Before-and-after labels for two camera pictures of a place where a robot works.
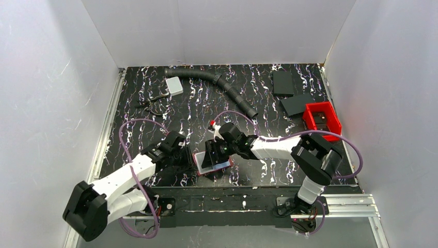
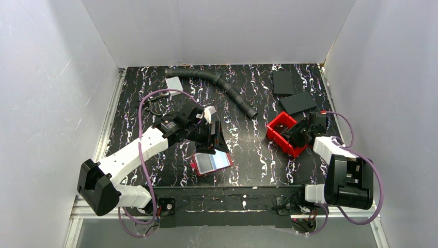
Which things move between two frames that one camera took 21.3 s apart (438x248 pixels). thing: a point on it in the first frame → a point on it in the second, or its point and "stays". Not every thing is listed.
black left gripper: [186, 156] → [212, 136]
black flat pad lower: [296, 104] stays
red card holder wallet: [198, 157] stays
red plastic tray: [331, 118] → [274, 132]
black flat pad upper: [282, 82] stays
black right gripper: [210, 154] → [296, 133]
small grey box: [174, 86] stays
